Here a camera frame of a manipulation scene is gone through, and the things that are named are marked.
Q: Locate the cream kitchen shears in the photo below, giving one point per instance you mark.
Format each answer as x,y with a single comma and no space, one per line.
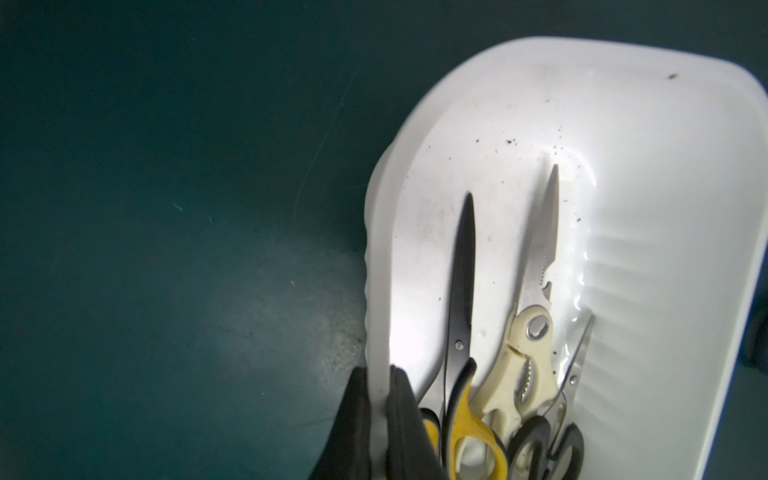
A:
522,378

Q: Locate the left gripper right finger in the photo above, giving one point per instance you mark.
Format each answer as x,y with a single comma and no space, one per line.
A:
410,454

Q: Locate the small black handled scissors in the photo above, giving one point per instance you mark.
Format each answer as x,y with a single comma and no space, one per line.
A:
549,445

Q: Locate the green table mat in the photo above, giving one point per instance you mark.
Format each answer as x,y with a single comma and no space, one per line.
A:
182,197

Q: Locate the yellow black handled scissors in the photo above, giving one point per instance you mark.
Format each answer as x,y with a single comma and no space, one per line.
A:
465,446

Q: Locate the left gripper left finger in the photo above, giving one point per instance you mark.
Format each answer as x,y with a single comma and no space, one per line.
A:
346,454

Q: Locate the white plastic storage box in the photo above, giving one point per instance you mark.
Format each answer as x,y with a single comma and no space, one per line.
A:
662,158

